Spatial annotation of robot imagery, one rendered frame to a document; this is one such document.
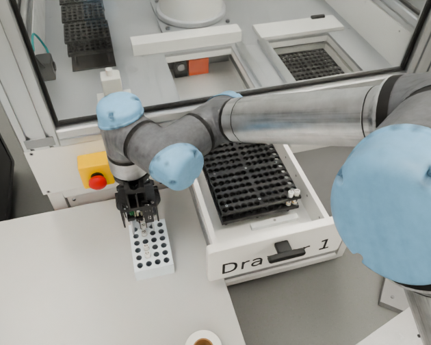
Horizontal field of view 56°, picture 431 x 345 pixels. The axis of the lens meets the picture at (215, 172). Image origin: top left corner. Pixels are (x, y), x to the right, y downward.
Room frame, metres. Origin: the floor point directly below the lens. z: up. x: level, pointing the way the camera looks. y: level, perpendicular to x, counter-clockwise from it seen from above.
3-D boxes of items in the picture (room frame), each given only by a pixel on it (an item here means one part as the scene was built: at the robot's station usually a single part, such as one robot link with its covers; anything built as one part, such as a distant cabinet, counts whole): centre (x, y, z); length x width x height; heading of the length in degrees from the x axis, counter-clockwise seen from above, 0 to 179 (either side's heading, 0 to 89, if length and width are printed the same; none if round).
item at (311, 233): (0.44, -0.13, 0.87); 0.29 x 0.02 x 0.11; 107
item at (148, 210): (0.51, 0.16, 0.95); 0.09 x 0.08 x 0.12; 15
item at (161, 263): (0.49, 0.14, 0.78); 0.12 x 0.08 x 0.04; 15
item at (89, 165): (0.63, 0.28, 0.88); 0.07 x 0.05 x 0.07; 107
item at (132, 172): (0.52, 0.16, 1.03); 0.08 x 0.08 x 0.05
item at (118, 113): (0.52, 0.16, 1.11); 0.09 x 0.08 x 0.11; 50
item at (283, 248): (0.41, -0.13, 0.91); 0.07 x 0.04 x 0.01; 107
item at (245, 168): (0.63, -0.07, 0.87); 0.22 x 0.18 x 0.06; 17
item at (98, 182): (0.60, 0.27, 0.88); 0.04 x 0.03 x 0.04; 107
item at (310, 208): (0.64, -0.07, 0.86); 0.40 x 0.26 x 0.06; 17
